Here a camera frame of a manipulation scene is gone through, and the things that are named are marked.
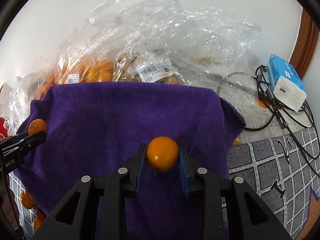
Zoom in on small tangerine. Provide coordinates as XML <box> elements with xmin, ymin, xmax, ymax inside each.
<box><xmin>20</xmin><ymin>192</ymin><xmax>33</xmax><ymax>210</ymax></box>
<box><xmin>28</xmin><ymin>119</ymin><xmax>48</xmax><ymax>135</ymax></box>
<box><xmin>25</xmin><ymin>189</ymin><xmax>36</xmax><ymax>206</ymax></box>
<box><xmin>32</xmin><ymin>217</ymin><xmax>43</xmax><ymax>232</ymax></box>

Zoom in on large orange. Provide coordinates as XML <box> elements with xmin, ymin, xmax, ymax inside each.
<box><xmin>146</xmin><ymin>137</ymin><xmax>179</xmax><ymax>172</ymax></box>

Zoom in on red paper bag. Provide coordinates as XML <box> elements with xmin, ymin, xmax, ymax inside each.
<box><xmin>0</xmin><ymin>118</ymin><xmax>8</xmax><ymax>140</ymax></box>

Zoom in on purple towel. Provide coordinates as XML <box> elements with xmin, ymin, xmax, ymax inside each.
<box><xmin>14</xmin><ymin>82</ymin><xmax>246</xmax><ymax>239</ymax></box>

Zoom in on small red fruit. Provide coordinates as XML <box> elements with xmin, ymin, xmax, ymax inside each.
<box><xmin>35</xmin><ymin>207</ymin><xmax>47</xmax><ymax>222</ymax></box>

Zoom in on grey checkered bedsheet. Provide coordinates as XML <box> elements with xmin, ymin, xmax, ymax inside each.
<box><xmin>9</xmin><ymin>130</ymin><xmax>319</xmax><ymax>239</ymax></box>

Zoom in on blue white tissue pack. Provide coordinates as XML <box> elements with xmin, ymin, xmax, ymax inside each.
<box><xmin>267</xmin><ymin>54</ymin><xmax>307</xmax><ymax>112</ymax></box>

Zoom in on clear plastic bags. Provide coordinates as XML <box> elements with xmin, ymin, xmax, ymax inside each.
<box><xmin>1</xmin><ymin>0</ymin><xmax>260</xmax><ymax>125</ymax></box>

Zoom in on black cables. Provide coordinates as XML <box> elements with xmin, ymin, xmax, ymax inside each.
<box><xmin>217</xmin><ymin>64</ymin><xmax>320</xmax><ymax>178</ymax></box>

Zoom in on brown wooden door frame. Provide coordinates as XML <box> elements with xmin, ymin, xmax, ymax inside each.
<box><xmin>289</xmin><ymin>9</ymin><xmax>319</xmax><ymax>79</ymax></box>

